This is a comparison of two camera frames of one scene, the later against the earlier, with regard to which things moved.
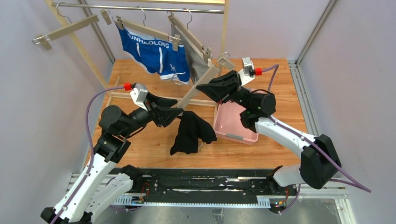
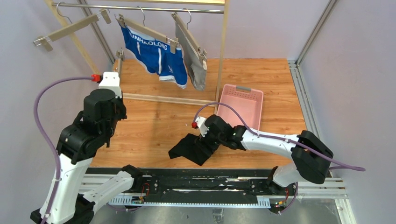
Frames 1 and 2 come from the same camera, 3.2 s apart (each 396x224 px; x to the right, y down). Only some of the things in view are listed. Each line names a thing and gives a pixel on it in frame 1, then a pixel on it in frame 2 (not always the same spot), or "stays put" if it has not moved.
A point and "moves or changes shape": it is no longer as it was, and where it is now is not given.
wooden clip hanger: [223, 61] -> [120, 55]
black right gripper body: [234, 85] -> [206, 137]
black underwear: [192, 128] moves or changes shape
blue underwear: [156, 54] stays put
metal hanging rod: [150, 8] stays put
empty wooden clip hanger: [46, 40] stays put
